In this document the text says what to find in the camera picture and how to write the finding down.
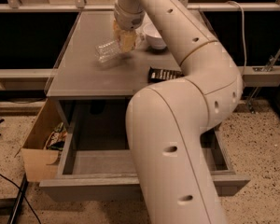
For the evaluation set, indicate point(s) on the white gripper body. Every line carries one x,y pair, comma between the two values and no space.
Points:
128,20

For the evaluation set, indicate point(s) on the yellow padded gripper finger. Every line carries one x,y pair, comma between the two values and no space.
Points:
116,30
127,40

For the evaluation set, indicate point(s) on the clear plastic water bottle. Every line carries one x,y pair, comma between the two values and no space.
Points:
107,51

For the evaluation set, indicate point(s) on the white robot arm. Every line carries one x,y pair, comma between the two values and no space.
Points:
165,121

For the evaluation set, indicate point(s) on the grey open top drawer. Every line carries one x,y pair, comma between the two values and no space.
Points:
96,163

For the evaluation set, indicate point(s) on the white ceramic bowl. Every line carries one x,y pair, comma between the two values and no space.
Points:
153,37

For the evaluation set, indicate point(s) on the dark snack bar wrapper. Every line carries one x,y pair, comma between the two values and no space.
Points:
156,75

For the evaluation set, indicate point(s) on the grey wooden nightstand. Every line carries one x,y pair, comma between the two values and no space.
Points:
93,69

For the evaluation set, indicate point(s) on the snack bags in box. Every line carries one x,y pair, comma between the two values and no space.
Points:
56,139

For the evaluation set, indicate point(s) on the brown cardboard box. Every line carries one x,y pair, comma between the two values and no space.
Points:
41,163

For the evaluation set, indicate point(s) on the black floor bar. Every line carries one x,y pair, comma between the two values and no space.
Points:
16,207

